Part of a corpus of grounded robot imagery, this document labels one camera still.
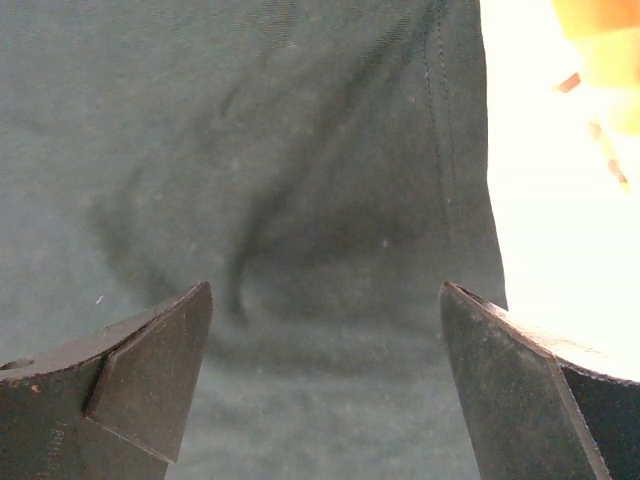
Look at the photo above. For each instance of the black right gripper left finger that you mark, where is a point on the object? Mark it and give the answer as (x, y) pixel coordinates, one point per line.
(110, 405)

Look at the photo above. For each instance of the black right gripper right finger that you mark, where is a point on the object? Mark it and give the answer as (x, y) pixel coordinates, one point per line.
(538, 406)

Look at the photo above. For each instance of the black t-shirt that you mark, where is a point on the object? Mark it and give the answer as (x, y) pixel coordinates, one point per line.
(322, 164)

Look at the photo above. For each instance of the orange plastic bin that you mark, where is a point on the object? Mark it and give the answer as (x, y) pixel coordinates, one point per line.
(605, 37)

